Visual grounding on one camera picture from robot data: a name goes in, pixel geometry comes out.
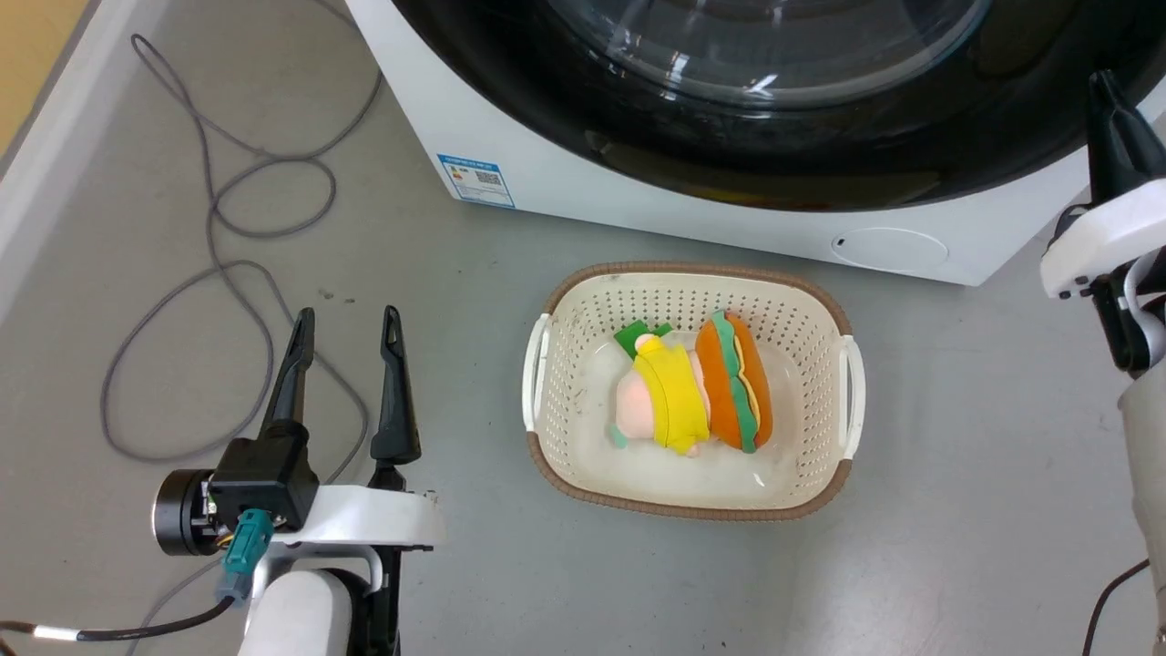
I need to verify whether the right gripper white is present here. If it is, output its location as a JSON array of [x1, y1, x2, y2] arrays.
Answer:
[[1040, 70, 1166, 301]]

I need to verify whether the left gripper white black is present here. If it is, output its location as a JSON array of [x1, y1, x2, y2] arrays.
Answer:
[[152, 305, 448, 558]]

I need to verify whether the black round washing machine door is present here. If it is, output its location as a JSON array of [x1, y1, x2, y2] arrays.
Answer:
[[392, 0, 1166, 212]]

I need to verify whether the white front-load washing machine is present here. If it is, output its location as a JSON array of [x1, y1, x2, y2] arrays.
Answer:
[[344, 0, 1166, 288]]

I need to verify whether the round white filter cover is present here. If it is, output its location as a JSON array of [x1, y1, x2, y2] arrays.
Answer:
[[831, 228, 950, 272]]

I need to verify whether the blue energy label sticker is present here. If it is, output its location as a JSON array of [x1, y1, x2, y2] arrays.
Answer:
[[437, 153, 517, 210]]

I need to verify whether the cream laundry basket brown rim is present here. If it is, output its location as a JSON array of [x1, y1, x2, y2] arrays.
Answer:
[[522, 261, 865, 522]]

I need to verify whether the green felt toy piece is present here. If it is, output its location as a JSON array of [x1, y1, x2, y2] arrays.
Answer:
[[613, 321, 673, 358]]

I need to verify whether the doll in yellow clothes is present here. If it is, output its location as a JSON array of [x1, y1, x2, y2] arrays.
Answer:
[[609, 333, 711, 457]]

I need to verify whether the orange hot dog plush toy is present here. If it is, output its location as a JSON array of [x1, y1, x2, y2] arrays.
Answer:
[[695, 310, 774, 454]]

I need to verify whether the teal cable connector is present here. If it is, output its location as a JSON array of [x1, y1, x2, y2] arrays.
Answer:
[[216, 508, 275, 605]]

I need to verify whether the grey cable on floor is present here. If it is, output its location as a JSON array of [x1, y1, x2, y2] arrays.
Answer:
[[98, 0, 384, 656]]

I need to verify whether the black cable with white tag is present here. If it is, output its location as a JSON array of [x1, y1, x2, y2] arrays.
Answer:
[[0, 595, 238, 644]]

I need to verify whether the thin black cable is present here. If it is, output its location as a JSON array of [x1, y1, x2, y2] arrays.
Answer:
[[1080, 559, 1151, 656]]

